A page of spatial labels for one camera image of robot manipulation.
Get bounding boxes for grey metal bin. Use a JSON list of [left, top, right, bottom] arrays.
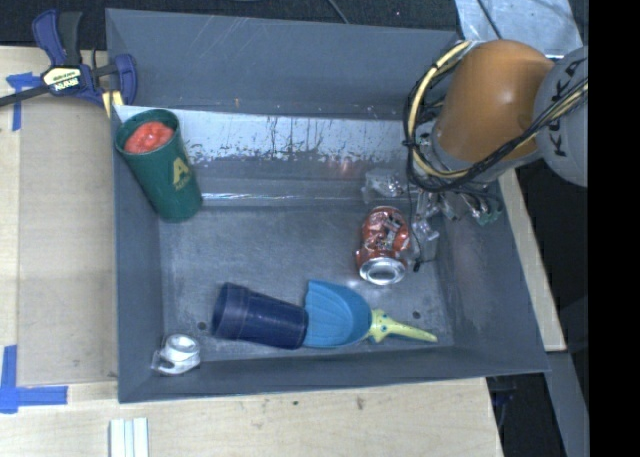
[[103, 7, 552, 404]]

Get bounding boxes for dark green plastic cup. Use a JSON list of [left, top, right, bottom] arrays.
[[113, 108, 205, 224]]

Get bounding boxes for dark blue plastic cup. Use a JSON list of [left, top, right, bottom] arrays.
[[210, 281, 310, 351]]

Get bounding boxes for blue scoop with yellow handle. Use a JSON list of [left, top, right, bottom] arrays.
[[301, 278, 440, 350]]

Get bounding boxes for crushed red drinks can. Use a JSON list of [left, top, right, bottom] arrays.
[[354, 204, 413, 288]]

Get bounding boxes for pale wood board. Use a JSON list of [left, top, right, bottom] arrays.
[[16, 103, 119, 387]]

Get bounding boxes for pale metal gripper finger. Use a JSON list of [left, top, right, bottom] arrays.
[[418, 218, 442, 263], [413, 191, 433, 222]]

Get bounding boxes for crumpled clear plastic piece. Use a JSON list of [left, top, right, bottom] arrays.
[[360, 167, 409, 199]]

